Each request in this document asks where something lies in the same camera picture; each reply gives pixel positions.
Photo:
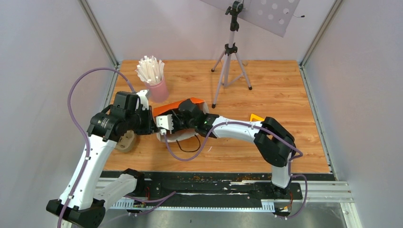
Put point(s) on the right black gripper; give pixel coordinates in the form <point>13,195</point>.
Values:
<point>174,115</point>

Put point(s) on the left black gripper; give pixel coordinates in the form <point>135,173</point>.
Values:
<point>149,128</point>

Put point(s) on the orange paper bag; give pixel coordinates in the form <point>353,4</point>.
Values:
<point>182,134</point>

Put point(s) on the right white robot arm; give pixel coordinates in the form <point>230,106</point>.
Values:
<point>275,144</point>

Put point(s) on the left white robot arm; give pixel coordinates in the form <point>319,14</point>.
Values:
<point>80,203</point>

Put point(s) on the grey pulp cup carrier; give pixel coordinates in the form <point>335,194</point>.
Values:
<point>127,142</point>

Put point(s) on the pink translucent straw holder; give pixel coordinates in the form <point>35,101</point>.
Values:
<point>159,92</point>

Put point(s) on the bundle of white straws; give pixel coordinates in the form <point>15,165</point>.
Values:
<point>150,70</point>

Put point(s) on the grey perforated panel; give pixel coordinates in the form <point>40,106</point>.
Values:
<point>271,15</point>

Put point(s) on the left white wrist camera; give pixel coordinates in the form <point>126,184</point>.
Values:
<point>143,96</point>

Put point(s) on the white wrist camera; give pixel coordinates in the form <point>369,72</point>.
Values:
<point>143,96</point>
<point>164,124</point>

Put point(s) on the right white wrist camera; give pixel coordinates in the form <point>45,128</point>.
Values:
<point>164,124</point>

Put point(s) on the yellow triangular plastic bracket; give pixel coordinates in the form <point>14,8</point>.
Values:
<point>254,117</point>

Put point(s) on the silver camera tripod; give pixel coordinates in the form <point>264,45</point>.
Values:
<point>230,49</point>

